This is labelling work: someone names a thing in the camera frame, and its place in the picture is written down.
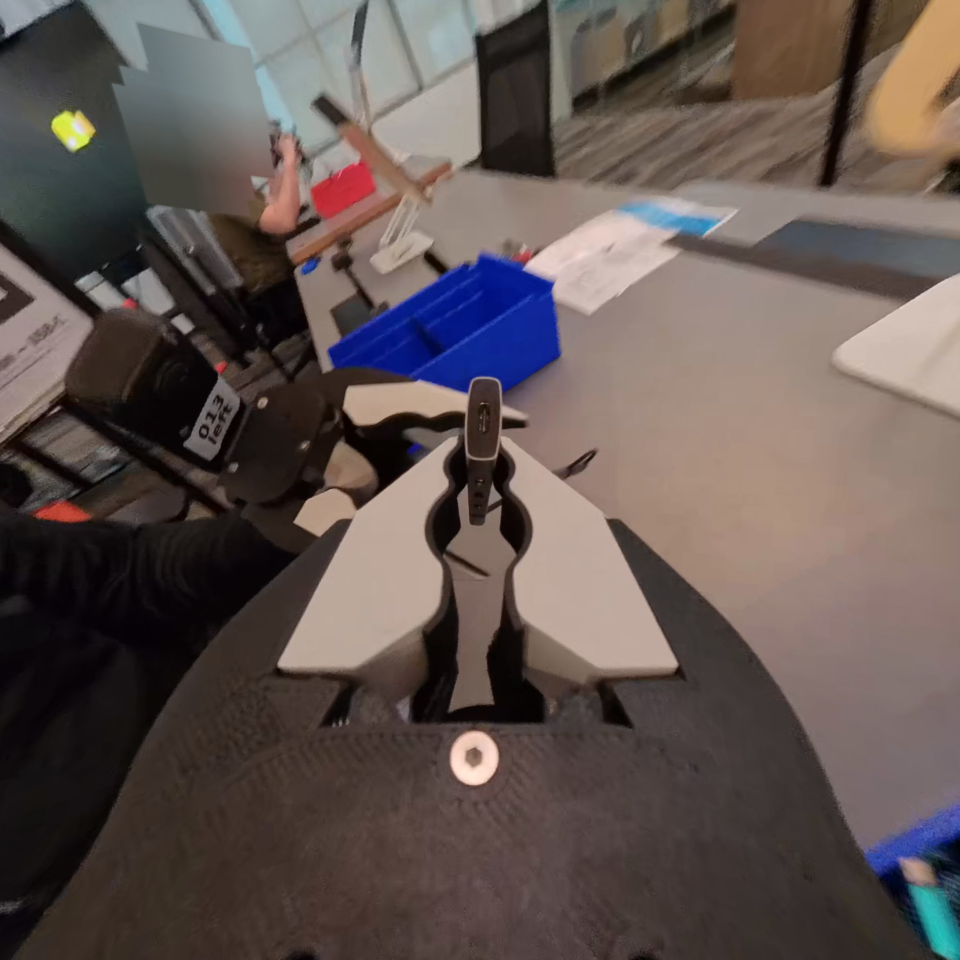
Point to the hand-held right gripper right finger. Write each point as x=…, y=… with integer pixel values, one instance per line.
x=592, y=592

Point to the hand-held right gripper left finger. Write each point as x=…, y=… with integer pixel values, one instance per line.
x=360, y=592

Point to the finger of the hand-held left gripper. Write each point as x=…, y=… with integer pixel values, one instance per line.
x=352, y=476
x=390, y=401

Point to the grey usb hub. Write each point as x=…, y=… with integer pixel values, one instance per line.
x=484, y=435

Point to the blue plastic bin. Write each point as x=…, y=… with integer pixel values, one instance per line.
x=480, y=330

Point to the white clear phone stand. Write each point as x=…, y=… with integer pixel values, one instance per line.
x=397, y=255

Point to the red plastic bin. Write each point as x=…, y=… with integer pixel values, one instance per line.
x=341, y=191

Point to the white printed paper sheet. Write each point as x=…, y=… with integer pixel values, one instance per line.
x=600, y=262

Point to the black framed marker sign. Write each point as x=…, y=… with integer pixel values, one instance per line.
x=30, y=352

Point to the black mesh office chair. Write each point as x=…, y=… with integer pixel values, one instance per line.
x=517, y=97

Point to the blue white paper sheet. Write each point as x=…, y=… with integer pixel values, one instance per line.
x=675, y=216

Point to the white monitor stand base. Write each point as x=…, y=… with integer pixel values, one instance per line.
x=907, y=352

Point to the large blue storage tote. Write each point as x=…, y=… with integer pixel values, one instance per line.
x=900, y=844

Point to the pile of cardboard boxes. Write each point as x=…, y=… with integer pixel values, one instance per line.
x=787, y=45

